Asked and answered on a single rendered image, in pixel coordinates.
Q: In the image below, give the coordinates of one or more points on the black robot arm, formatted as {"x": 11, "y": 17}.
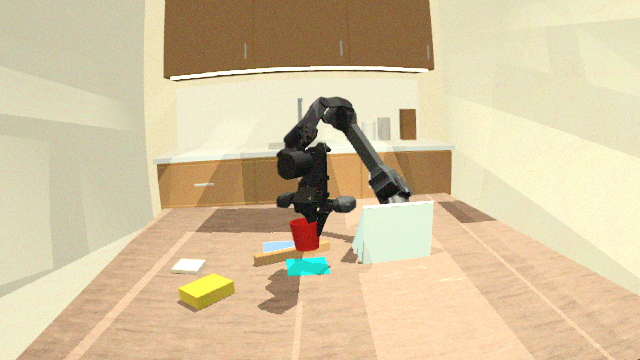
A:
{"x": 294, "y": 161}

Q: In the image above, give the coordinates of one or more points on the red cup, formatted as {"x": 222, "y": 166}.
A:
{"x": 304, "y": 235}

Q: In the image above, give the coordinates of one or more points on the cream flat square block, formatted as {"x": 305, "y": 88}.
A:
{"x": 187, "y": 266}

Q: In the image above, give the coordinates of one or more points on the yellow rectangular block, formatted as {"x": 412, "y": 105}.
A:
{"x": 206, "y": 291}

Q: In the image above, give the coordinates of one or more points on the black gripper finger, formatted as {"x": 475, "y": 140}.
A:
{"x": 321, "y": 219}
{"x": 310, "y": 218}

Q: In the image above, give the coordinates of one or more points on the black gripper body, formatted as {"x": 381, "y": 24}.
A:
{"x": 342, "y": 204}

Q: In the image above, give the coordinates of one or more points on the tan flat bar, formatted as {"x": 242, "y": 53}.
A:
{"x": 288, "y": 253}

